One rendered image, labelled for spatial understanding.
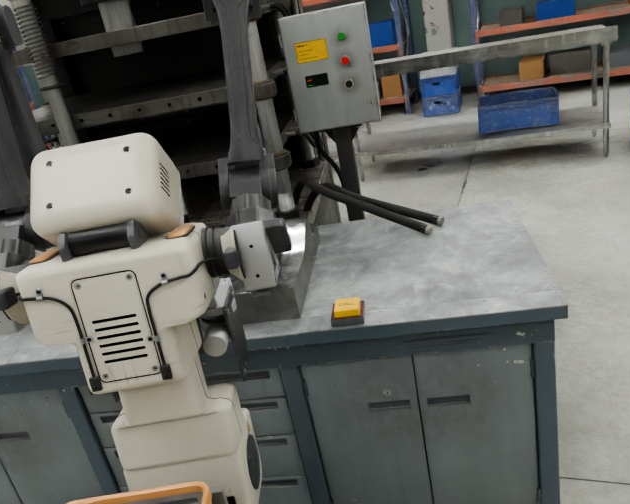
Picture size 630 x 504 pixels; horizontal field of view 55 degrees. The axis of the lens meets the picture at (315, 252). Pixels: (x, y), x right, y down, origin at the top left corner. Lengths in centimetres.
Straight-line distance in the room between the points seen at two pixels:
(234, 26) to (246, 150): 22
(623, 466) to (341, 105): 151
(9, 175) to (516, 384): 124
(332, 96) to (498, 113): 296
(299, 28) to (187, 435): 148
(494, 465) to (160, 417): 100
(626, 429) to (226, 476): 155
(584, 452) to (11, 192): 186
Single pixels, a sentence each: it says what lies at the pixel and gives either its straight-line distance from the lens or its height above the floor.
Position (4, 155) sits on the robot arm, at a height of 138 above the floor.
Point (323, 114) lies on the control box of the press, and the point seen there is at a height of 113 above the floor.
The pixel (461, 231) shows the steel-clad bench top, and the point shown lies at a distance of 187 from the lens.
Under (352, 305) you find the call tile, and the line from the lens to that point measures 146.
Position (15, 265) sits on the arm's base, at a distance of 113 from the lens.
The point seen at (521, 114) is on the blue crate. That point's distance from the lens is 505.
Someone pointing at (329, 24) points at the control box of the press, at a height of 142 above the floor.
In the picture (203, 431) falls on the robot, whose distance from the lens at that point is 113.
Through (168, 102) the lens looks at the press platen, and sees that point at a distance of 227.
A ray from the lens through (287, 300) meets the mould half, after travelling 150.
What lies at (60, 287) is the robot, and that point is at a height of 121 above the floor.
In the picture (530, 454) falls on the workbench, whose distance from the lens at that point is 179.
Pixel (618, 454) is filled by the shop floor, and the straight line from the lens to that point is 228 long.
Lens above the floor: 154
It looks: 23 degrees down
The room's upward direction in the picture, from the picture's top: 12 degrees counter-clockwise
